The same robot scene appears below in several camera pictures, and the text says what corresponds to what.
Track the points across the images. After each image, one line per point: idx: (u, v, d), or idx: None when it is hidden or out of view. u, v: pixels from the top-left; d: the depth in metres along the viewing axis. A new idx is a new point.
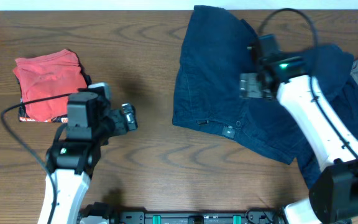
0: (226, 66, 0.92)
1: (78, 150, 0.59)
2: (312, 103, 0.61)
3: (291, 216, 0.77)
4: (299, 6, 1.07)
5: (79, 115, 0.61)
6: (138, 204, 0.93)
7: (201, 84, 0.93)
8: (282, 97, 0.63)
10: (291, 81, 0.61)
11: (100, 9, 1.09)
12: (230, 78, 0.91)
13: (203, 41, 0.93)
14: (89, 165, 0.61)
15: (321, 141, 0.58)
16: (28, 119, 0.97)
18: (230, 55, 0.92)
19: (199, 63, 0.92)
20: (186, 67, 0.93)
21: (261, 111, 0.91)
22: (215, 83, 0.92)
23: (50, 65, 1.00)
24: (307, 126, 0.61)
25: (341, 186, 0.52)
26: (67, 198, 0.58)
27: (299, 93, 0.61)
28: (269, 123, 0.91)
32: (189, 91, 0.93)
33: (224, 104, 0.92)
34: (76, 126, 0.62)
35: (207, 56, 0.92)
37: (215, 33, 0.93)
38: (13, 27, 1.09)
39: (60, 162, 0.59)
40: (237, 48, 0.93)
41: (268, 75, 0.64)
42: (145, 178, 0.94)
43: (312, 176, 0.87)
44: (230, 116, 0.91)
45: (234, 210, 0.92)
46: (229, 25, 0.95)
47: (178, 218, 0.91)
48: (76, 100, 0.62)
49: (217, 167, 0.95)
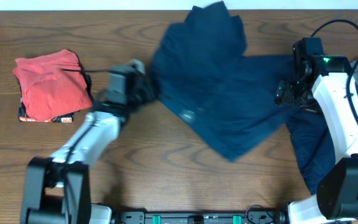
0: (205, 62, 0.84)
1: (115, 106, 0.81)
2: (344, 99, 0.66)
3: (293, 212, 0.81)
4: (299, 6, 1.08)
5: (117, 81, 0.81)
6: (138, 203, 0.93)
7: (168, 70, 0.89)
8: (318, 87, 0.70)
10: (330, 75, 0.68)
11: (100, 9, 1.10)
12: (212, 65, 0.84)
13: (190, 30, 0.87)
14: (120, 123, 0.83)
15: (344, 134, 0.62)
16: (28, 119, 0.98)
18: (214, 50, 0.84)
19: (178, 53, 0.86)
20: (164, 47, 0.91)
21: (225, 107, 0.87)
22: (190, 69, 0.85)
23: (50, 65, 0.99)
24: (334, 119, 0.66)
25: (350, 183, 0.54)
26: (102, 124, 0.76)
27: (333, 88, 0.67)
28: (232, 120, 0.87)
32: (163, 70, 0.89)
33: (192, 96, 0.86)
34: (115, 91, 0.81)
35: (189, 46, 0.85)
37: (206, 23, 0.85)
38: (13, 27, 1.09)
39: (97, 112, 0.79)
40: (222, 43, 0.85)
41: (308, 66, 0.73)
42: (145, 178, 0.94)
43: (312, 176, 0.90)
44: (193, 100, 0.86)
45: (234, 209, 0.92)
46: (220, 20, 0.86)
47: (178, 218, 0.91)
48: (117, 71, 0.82)
49: (217, 167, 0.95)
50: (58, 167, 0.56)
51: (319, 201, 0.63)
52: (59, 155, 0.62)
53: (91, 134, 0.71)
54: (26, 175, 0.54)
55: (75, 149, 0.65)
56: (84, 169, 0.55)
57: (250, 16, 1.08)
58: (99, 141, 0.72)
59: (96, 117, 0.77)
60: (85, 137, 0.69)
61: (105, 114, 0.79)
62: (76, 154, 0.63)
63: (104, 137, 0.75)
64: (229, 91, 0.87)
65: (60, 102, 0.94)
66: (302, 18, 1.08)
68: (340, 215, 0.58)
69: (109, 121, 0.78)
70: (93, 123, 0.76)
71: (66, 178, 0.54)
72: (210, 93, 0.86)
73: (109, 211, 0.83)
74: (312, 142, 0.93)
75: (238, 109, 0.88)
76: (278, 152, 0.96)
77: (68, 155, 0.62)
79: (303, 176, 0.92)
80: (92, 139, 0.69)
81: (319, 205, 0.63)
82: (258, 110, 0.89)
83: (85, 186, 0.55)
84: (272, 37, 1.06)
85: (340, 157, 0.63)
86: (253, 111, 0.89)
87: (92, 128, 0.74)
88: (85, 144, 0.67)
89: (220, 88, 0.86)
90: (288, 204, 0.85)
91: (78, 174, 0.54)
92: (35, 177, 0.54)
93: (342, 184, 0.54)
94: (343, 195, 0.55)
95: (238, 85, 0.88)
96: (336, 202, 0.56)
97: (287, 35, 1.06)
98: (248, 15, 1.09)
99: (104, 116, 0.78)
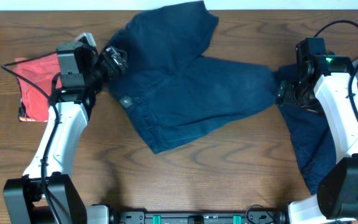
0: (163, 55, 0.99)
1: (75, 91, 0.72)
2: (346, 99, 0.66)
3: (293, 212, 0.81)
4: (299, 6, 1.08)
5: (69, 61, 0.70)
6: (138, 203, 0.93)
7: (129, 53, 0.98)
8: (320, 87, 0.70)
10: (332, 75, 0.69)
11: (100, 9, 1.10)
12: (168, 59, 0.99)
13: (161, 18, 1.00)
14: (87, 107, 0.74)
15: (345, 134, 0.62)
16: (28, 119, 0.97)
18: (174, 45, 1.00)
19: (141, 38, 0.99)
20: (128, 33, 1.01)
21: (158, 97, 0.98)
22: (145, 60, 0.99)
23: (50, 65, 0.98)
24: (335, 119, 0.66)
25: (349, 185, 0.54)
26: (67, 119, 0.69)
27: (335, 88, 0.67)
28: (171, 109, 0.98)
32: (122, 55, 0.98)
33: (141, 76, 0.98)
34: (69, 73, 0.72)
35: (150, 37, 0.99)
37: (175, 17, 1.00)
38: (13, 27, 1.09)
39: (58, 105, 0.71)
40: (184, 41, 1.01)
41: (311, 66, 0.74)
42: (145, 178, 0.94)
43: (312, 176, 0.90)
44: (135, 89, 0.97)
45: (234, 210, 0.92)
46: (189, 18, 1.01)
47: (177, 218, 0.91)
48: (64, 50, 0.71)
49: (217, 167, 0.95)
50: (38, 182, 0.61)
51: (319, 202, 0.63)
52: (33, 171, 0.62)
53: (58, 134, 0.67)
54: (7, 198, 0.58)
55: (47, 158, 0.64)
56: (63, 179, 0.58)
57: (251, 16, 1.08)
58: (70, 140, 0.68)
59: (58, 112, 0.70)
60: (54, 140, 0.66)
61: (64, 104, 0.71)
62: (50, 164, 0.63)
63: (73, 133, 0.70)
64: (174, 84, 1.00)
65: None
66: (302, 18, 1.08)
68: (340, 215, 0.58)
69: (73, 113, 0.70)
70: (58, 119, 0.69)
71: (50, 192, 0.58)
72: (156, 82, 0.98)
73: (106, 210, 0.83)
74: (312, 142, 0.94)
75: (180, 106, 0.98)
76: (279, 152, 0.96)
77: (42, 168, 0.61)
79: (303, 176, 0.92)
80: (63, 140, 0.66)
81: (319, 205, 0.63)
82: (206, 101, 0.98)
83: (69, 194, 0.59)
84: (272, 37, 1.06)
85: (342, 157, 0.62)
86: (194, 103, 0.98)
87: (59, 127, 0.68)
88: (58, 149, 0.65)
89: (166, 79, 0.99)
90: (288, 203, 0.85)
91: (58, 185, 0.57)
92: (17, 198, 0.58)
93: (342, 185, 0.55)
94: (342, 195, 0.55)
95: (184, 82, 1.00)
96: (337, 202, 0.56)
97: (288, 35, 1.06)
98: (248, 15, 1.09)
99: (65, 106, 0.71)
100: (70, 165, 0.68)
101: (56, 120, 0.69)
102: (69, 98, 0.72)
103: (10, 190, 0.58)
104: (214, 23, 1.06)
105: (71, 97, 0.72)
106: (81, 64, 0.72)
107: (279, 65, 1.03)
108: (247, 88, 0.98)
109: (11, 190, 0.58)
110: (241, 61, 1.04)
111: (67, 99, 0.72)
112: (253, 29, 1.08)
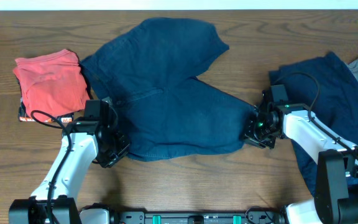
0: (158, 68, 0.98)
1: (91, 123, 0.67)
2: (309, 122, 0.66)
3: (291, 215, 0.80)
4: (299, 6, 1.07)
5: (93, 106, 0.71)
6: (137, 203, 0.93)
7: (127, 56, 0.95)
8: (287, 128, 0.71)
10: (293, 113, 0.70)
11: (100, 9, 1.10)
12: (161, 73, 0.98)
13: (169, 29, 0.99)
14: (99, 141, 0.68)
15: (316, 142, 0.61)
16: (28, 119, 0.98)
18: (173, 59, 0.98)
19: (143, 42, 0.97)
20: (132, 35, 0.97)
21: (132, 109, 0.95)
22: (140, 66, 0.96)
23: (50, 65, 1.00)
24: (305, 137, 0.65)
25: (335, 172, 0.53)
26: (79, 147, 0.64)
27: (297, 117, 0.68)
28: (143, 124, 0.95)
32: (116, 51, 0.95)
33: (127, 81, 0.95)
34: (90, 116, 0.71)
35: (153, 45, 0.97)
37: (184, 32, 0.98)
38: (13, 27, 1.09)
39: (71, 136, 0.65)
40: (184, 58, 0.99)
41: (275, 115, 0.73)
42: (145, 178, 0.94)
43: (312, 176, 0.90)
44: (119, 93, 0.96)
45: (234, 209, 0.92)
46: (203, 38, 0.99)
47: (177, 218, 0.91)
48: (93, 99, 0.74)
49: (217, 167, 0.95)
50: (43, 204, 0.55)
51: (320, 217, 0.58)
52: (41, 193, 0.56)
53: (69, 162, 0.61)
54: (10, 218, 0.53)
55: (56, 182, 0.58)
56: (69, 202, 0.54)
57: (251, 16, 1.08)
58: (79, 169, 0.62)
59: (71, 140, 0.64)
60: (63, 167, 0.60)
61: (79, 134, 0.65)
62: (58, 188, 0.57)
63: (83, 162, 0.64)
64: (160, 100, 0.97)
65: (61, 102, 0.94)
66: (302, 18, 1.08)
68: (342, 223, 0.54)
69: (86, 141, 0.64)
70: (70, 147, 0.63)
71: (54, 216, 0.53)
72: (140, 92, 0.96)
73: (106, 214, 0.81)
74: None
75: (157, 121, 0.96)
76: (278, 152, 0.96)
77: (49, 191, 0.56)
79: (303, 176, 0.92)
80: (72, 168, 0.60)
81: (322, 219, 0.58)
82: (183, 122, 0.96)
83: (73, 218, 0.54)
84: (273, 37, 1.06)
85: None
86: (173, 120, 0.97)
87: (69, 154, 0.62)
88: (66, 173, 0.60)
89: (153, 92, 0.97)
90: (286, 206, 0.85)
91: (64, 207, 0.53)
92: (20, 219, 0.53)
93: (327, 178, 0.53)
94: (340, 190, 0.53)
95: (169, 99, 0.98)
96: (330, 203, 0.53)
97: (288, 35, 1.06)
98: (248, 15, 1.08)
99: (79, 136, 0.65)
100: (78, 193, 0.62)
101: (68, 148, 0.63)
102: (82, 129, 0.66)
103: (14, 210, 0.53)
104: (223, 51, 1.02)
105: (85, 127, 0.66)
106: (105, 112, 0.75)
107: (278, 65, 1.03)
108: (228, 124, 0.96)
109: (16, 210, 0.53)
110: (241, 61, 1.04)
111: (81, 130, 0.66)
112: (253, 28, 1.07)
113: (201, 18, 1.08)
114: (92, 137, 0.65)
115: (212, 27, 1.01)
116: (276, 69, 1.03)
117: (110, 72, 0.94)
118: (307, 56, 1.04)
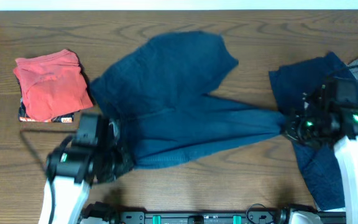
0: (168, 88, 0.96)
1: (79, 158, 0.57)
2: None
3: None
4: (299, 6, 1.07)
5: (87, 125, 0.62)
6: (138, 204, 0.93)
7: (137, 77, 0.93)
8: (339, 152, 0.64)
10: None
11: (100, 9, 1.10)
12: (171, 89, 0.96)
13: (178, 45, 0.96)
14: (89, 177, 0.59)
15: None
16: (28, 119, 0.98)
18: (183, 76, 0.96)
19: (150, 61, 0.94)
20: (138, 55, 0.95)
21: (144, 126, 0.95)
22: (150, 84, 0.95)
23: (51, 65, 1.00)
24: (352, 189, 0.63)
25: None
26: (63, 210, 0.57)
27: None
28: (158, 138, 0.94)
32: (123, 71, 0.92)
33: (138, 102, 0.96)
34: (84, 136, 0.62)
35: (162, 63, 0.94)
37: (193, 48, 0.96)
38: (13, 27, 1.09)
39: (59, 169, 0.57)
40: (194, 77, 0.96)
41: (335, 121, 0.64)
42: (145, 178, 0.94)
43: (313, 176, 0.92)
44: (130, 112, 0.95)
45: (234, 210, 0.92)
46: (213, 53, 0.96)
47: (178, 218, 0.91)
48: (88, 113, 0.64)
49: (217, 167, 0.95)
50: None
51: None
52: None
53: None
54: None
55: None
56: None
57: (250, 16, 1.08)
58: None
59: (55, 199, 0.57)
60: None
61: (63, 179, 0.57)
62: None
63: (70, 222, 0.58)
64: (172, 116, 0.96)
65: (61, 102, 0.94)
66: (302, 18, 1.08)
68: None
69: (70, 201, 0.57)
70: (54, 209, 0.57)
71: None
72: (152, 110, 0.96)
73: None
74: None
75: (172, 134, 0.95)
76: (278, 152, 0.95)
77: None
79: (303, 177, 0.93)
80: None
81: None
82: (199, 133, 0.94)
83: None
84: (272, 37, 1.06)
85: None
86: (181, 134, 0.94)
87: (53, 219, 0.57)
88: None
89: (165, 111, 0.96)
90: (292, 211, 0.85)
91: None
92: None
93: None
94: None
95: (183, 114, 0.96)
96: None
97: (288, 35, 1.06)
98: (248, 15, 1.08)
99: (64, 185, 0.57)
100: None
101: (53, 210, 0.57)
102: (69, 168, 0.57)
103: None
104: (232, 66, 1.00)
105: (72, 166, 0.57)
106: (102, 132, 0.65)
107: (278, 65, 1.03)
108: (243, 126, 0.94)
109: None
110: (242, 61, 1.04)
111: (65, 171, 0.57)
112: (253, 28, 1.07)
113: (201, 18, 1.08)
114: (80, 185, 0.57)
115: (221, 42, 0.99)
116: (276, 69, 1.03)
117: (120, 94, 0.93)
118: (308, 56, 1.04)
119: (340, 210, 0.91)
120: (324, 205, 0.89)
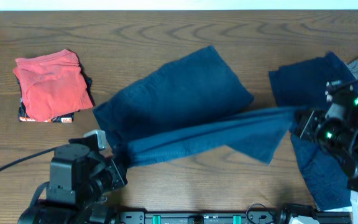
0: (176, 111, 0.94)
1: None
2: None
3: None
4: (299, 6, 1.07)
5: (63, 175, 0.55)
6: (138, 204, 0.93)
7: (145, 102, 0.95)
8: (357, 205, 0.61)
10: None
11: (100, 9, 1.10)
12: (177, 112, 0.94)
13: (188, 75, 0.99)
14: None
15: None
16: (28, 119, 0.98)
18: (192, 104, 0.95)
19: (160, 88, 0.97)
20: (149, 83, 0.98)
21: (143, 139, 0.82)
22: (156, 108, 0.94)
23: (50, 65, 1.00)
24: None
25: None
26: None
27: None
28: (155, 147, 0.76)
32: (132, 101, 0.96)
33: (145, 126, 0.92)
34: (58, 188, 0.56)
35: (171, 91, 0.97)
37: (206, 79, 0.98)
38: (13, 27, 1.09)
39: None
40: (204, 105, 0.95)
41: None
42: (145, 178, 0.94)
43: (312, 176, 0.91)
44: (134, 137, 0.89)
45: (234, 210, 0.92)
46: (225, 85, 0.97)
47: (178, 218, 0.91)
48: (62, 158, 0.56)
49: (217, 167, 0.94)
50: None
51: None
52: None
53: None
54: None
55: None
56: None
57: (250, 16, 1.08)
58: None
59: None
60: None
61: None
62: None
63: None
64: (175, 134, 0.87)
65: (61, 102, 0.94)
66: (302, 18, 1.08)
68: None
69: None
70: None
71: None
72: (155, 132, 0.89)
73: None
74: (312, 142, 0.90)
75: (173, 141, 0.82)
76: (279, 152, 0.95)
77: None
79: (303, 176, 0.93)
80: None
81: None
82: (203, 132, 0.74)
83: None
84: (272, 37, 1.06)
85: None
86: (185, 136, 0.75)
87: None
88: None
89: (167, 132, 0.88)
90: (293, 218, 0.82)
91: None
92: None
93: None
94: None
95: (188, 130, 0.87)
96: None
97: (288, 35, 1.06)
98: (248, 15, 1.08)
99: None
100: None
101: None
102: None
103: None
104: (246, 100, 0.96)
105: None
106: (79, 177, 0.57)
107: (278, 65, 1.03)
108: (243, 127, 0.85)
109: None
110: (241, 61, 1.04)
111: None
112: (253, 29, 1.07)
113: (201, 18, 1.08)
114: None
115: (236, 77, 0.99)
116: (276, 69, 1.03)
117: (125, 119, 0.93)
118: (307, 57, 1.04)
119: (340, 210, 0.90)
120: (324, 204, 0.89)
